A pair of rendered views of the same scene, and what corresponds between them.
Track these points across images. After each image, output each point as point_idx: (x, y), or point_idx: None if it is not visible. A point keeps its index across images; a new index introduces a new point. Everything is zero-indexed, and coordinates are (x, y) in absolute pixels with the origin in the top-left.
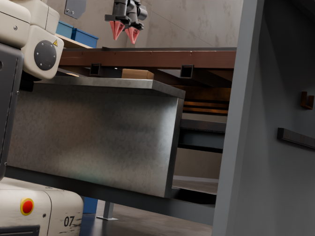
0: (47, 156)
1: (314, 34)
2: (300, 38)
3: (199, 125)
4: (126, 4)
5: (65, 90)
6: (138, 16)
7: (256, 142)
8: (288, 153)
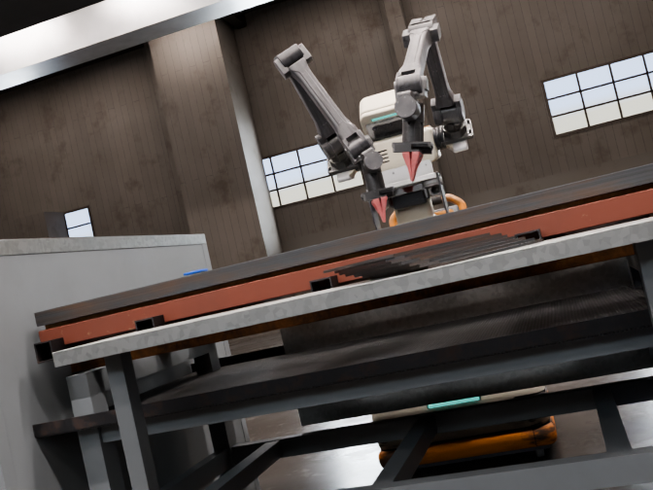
0: None
1: (137, 269)
2: (158, 280)
3: (262, 354)
4: (363, 175)
5: None
6: (404, 120)
7: None
8: None
